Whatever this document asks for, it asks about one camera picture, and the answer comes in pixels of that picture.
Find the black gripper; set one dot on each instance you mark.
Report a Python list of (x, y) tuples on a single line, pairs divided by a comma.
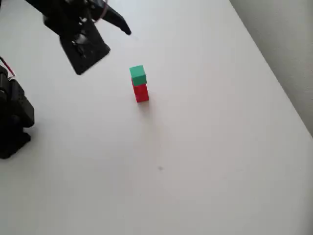
[(73, 24)]

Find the green cube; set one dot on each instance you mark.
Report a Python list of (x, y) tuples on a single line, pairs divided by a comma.
[(137, 74)]

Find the red block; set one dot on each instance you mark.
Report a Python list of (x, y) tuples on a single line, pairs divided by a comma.
[(140, 88), (141, 97)]

